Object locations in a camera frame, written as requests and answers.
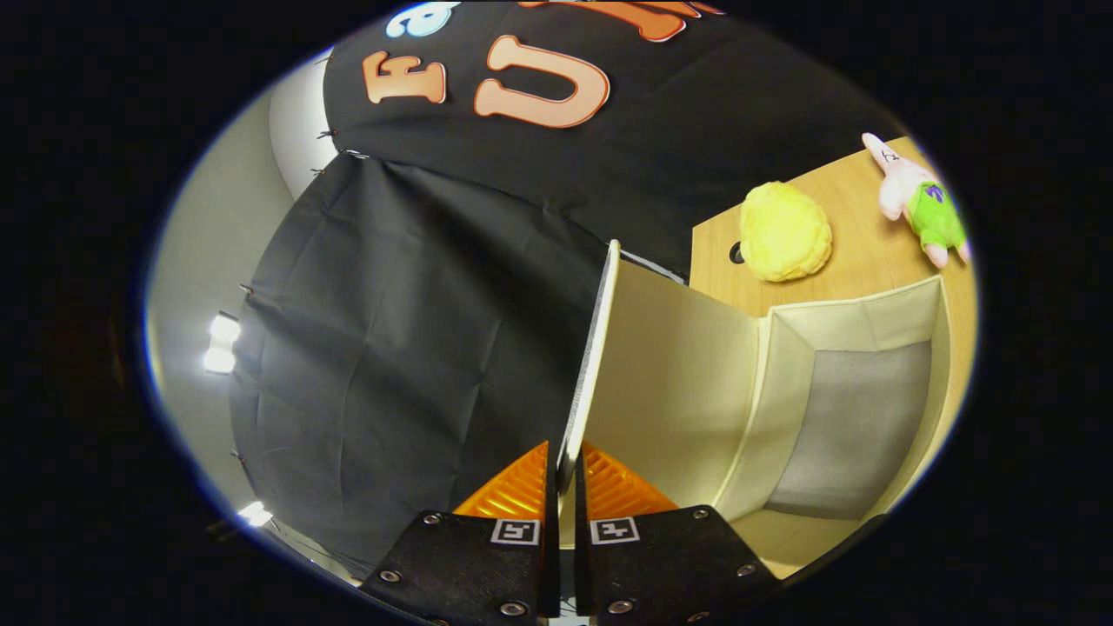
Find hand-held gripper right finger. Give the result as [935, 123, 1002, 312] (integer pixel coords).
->
[574, 441, 779, 626]

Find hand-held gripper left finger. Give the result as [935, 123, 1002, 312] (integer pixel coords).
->
[359, 439, 564, 623]

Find beige fabric storage box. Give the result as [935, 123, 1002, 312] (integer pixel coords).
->
[556, 239, 953, 582]

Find black backdrop cloth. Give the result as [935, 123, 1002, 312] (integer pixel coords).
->
[228, 0, 910, 579]

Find wide ceiling light panel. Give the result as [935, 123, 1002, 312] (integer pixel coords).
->
[202, 311, 243, 376]

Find yellow bumpy plush toy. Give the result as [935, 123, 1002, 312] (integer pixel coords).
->
[739, 181, 833, 283]

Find row of black cloth clips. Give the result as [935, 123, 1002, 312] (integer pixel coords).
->
[228, 126, 366, 462]

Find pink plush toy green shorts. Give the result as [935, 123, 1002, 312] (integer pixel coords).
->
[861, 132, 973, 269]

